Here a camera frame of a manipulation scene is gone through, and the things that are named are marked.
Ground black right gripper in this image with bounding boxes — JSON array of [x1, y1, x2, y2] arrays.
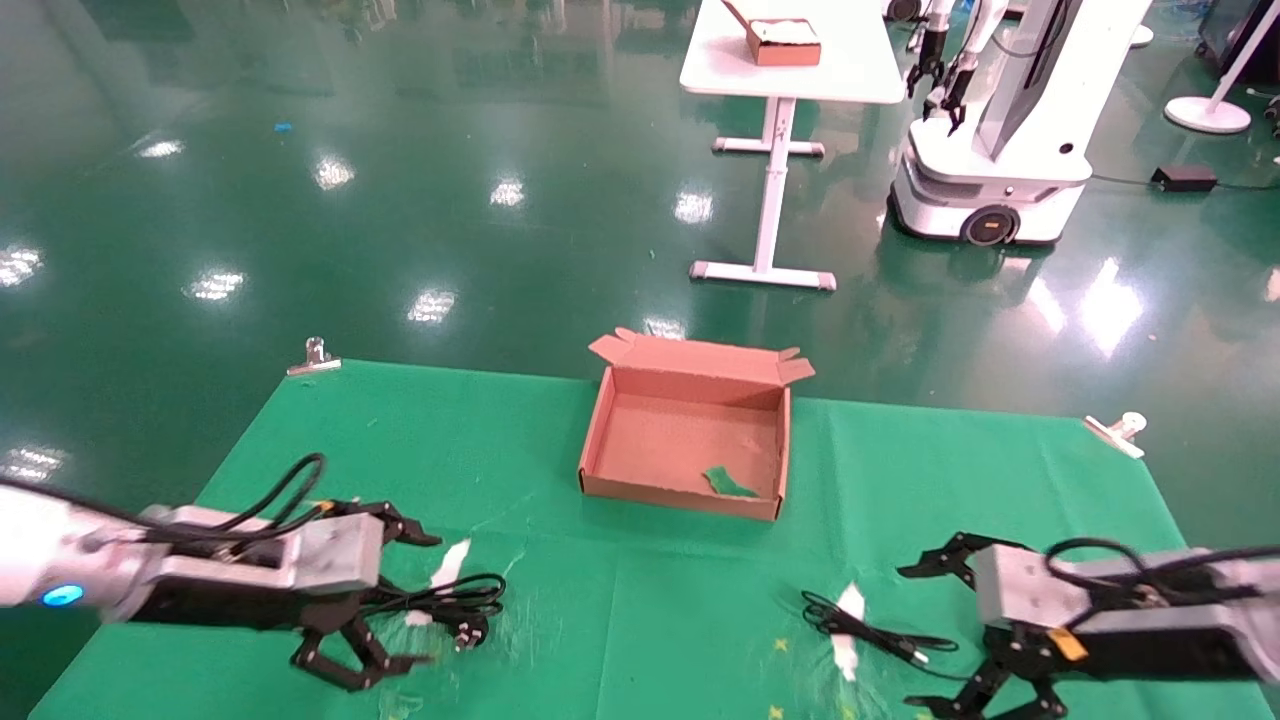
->
[[897, 535, 1280, 720]]

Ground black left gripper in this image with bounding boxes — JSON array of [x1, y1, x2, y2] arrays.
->
[[130, 500, 443, 693]]

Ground thick black power cord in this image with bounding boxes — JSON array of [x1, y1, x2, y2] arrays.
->
[[362, 573, 507, 653]]

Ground thin black USB cable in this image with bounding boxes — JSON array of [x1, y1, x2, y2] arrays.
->
[[802, 589, 960, 667]]

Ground open brown cardboard box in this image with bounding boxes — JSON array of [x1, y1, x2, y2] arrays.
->
[[578, 328, 816, 522]]

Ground small brown cardboard box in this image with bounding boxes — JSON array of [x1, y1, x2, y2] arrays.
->
[[722, 0, 823, 68]]

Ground green table cloth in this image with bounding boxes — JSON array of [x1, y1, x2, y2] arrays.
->
[[30, 360, 1273, 720]]

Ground silver metal table clamp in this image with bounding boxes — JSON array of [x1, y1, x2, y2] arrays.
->
[[1084, 411, 1149, 460], [287, 337, 342, 378]]

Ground distant white wheeled robot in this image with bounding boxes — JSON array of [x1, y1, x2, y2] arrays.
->
[[888, 0, 1153, 248]]

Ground black floor power brick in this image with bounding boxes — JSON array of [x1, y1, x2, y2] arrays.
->
[[1150, 165, 1219, 194]]

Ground small distant black gripper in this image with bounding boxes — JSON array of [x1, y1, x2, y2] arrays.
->
[[925, 58, 977, 136], [906, 30, 947, 99]]

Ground white round-base pole stand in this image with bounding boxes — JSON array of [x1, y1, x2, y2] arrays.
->
[[1164, 0, 1280, 135]]

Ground white standing desk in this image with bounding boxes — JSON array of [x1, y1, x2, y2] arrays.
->
[[680, 0, 906, 292]]

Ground dark equipment cart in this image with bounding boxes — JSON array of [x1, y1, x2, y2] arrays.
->
[[1197, 0, 1280, 83]]

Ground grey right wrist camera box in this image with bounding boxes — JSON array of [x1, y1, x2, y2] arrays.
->
[[975, 545, 1241, 636]]

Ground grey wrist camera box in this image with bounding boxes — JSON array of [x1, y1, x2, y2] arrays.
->
[[975, 545, 1241, 636], [140, 505, 386, 601]]

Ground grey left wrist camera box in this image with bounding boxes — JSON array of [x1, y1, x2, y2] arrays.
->
[[140, 505, 386, 601]]

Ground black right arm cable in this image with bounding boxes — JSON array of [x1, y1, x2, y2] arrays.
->
[[1045, 538, 1280, 601]]

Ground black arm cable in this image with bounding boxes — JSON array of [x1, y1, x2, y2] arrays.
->
[[0, 453, 328, 561], [1045, 538, 1280, 601]]

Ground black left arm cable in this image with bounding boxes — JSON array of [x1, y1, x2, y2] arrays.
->
[[0, 453, 328, 561]]

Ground thin black floor cable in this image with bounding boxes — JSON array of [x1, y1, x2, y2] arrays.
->
[[1090, 174, 1280, 192]]

